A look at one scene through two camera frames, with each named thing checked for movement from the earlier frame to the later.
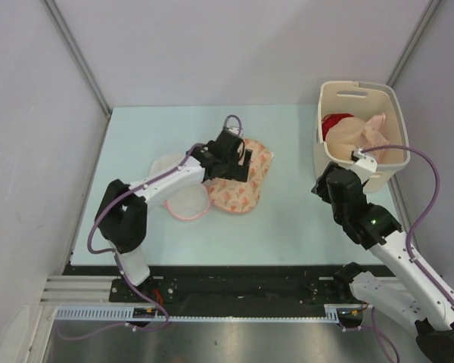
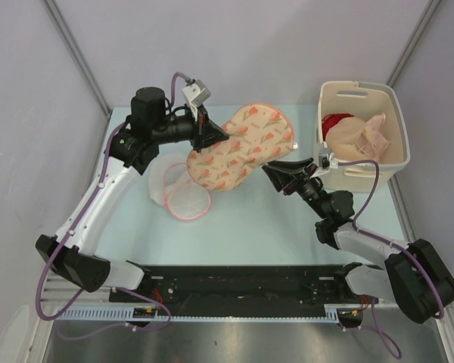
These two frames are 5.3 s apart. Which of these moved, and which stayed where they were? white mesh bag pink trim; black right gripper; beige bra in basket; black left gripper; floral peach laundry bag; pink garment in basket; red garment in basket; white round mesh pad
Moved: floral peach laundry bag; black right gripper; black left gripper
Stayed: white mesh bag pink trim; white round mesh pad; pink garment in basket; beige bra in basket; red garment in basket
